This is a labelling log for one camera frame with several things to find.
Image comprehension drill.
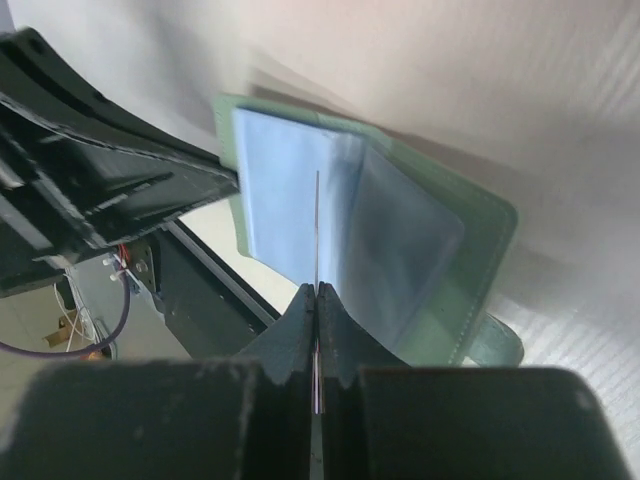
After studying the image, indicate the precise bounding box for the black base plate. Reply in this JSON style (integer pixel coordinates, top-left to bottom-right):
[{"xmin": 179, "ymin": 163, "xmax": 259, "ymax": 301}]
[{"xmin": 147, "ymin": 221, "xmax": 280, "ymax": 359}]

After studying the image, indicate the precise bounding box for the green leather card holder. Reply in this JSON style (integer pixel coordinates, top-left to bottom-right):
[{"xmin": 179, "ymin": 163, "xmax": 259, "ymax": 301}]
[{"xmin": 214, "ymin": 94, "xmax": 524, "ymax": 366}]

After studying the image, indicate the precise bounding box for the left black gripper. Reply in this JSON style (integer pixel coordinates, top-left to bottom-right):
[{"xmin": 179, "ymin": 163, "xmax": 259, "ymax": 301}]
[{"xmin": 1, "ymin": 28, "xmax": 239, "ymax": 297}]

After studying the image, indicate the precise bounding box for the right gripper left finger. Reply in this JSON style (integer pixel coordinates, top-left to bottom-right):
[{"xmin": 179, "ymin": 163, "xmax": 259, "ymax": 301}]
[{"xmin": 1, "ymin": 284, "xmax": 315, "ymax": 479}]

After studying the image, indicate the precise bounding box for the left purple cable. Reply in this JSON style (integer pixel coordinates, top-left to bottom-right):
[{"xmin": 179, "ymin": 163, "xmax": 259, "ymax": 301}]
[{"xmin": 0, "ymin": 269, "xmax": 132, "ymax": 357}]

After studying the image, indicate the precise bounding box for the black card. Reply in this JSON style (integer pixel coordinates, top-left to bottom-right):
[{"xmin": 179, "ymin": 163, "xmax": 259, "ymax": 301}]
[{"xmin": 312, "ymin": 172, "xmax": 323, "ymax": 415}]

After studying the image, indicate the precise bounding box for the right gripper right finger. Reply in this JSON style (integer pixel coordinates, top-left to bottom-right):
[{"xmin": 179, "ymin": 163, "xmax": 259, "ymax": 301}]
[{"xmin": 317, "ymin": 283, "xmax": 631, "ymax": 479}]

